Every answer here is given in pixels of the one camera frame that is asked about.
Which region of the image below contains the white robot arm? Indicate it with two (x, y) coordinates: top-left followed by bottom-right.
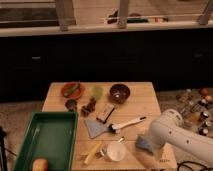
(148, 109), (213, 166)

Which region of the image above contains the dark green small cup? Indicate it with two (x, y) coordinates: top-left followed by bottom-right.
(65, 99), (77, 111)

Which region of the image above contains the brown pine cone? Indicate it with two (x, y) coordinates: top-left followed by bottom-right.
(81, 97), (96, 117)

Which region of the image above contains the grey triangular cloth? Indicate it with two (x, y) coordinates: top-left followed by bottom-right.
(84, 119), (108, 139)

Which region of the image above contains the white cup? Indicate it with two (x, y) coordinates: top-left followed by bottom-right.
(106, 141), (126, 162)

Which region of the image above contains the green plastic bin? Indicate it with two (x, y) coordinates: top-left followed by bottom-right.
(13, 112), (78, 171)

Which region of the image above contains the black tripod stand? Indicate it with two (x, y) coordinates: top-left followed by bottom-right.
(0, 126), (8, 171)

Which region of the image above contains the green pickle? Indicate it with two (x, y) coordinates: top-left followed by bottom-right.
(63, 83), (80, 97)

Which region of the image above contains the white black eraser block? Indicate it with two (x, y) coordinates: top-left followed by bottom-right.
(96, 103), (115, 123)

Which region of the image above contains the orange plate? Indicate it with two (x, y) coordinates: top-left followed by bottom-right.
(61, 82), (82, 99)

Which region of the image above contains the yellow banana toy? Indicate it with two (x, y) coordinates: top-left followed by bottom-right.
(82, 142), (102, 165)

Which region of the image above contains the orange fruit toy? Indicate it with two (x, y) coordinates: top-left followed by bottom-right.
(32, 158), (48, 171)

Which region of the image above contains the light green cup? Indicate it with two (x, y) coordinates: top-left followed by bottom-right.
(92, 86), (103, 100)

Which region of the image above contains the black cable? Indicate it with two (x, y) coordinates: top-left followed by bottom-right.
(176, 160), (213, 171)

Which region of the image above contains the blue grey sponge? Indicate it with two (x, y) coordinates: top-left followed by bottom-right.
(135, 135), (154, 155)

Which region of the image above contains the dark purple bowl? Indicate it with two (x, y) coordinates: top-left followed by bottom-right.
(109, 84), (130, 104)

